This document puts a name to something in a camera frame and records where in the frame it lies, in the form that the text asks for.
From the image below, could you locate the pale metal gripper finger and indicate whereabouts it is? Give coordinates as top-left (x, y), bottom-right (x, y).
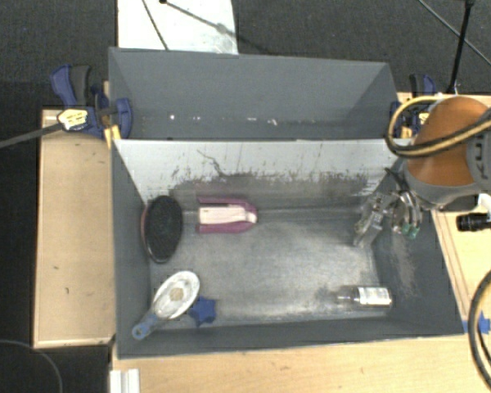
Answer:
top-left (353, 196), bottom-right (381, 248)
top-left (366, 202), bottom-right (390, 243)

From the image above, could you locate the clear glass bottle white label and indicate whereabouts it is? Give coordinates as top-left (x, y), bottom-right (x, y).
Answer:
top-left (334, 285), bottom-right (394, 309)

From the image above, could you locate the grey metal bin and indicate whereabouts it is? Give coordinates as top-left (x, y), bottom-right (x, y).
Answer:
top-left (107, 46), bottom-right (466, 359)

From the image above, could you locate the purple and white box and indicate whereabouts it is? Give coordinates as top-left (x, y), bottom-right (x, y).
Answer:
top-left (195, 196), bottom-right (259, 235)

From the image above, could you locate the blue star-shaped toy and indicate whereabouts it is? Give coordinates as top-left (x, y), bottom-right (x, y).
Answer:
top-left (187, 296), bottom-right (218, 328)

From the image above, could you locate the black oval hairbrush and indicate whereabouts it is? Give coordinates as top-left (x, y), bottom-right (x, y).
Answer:
top-left (140, 194), bottom-right (185, 265)

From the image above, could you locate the pale wood board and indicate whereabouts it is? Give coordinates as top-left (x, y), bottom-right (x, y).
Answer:
top-left (32, 108), bottom-right (118, 350)

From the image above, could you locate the black cylinder on white bracket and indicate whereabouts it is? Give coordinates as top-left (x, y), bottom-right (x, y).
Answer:
top-left (456, 192), bottom-right (491, 233)

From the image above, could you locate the white scoop with blue handle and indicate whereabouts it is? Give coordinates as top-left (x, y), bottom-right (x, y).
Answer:
top-left (131, 270), bottom-right (201, 341)

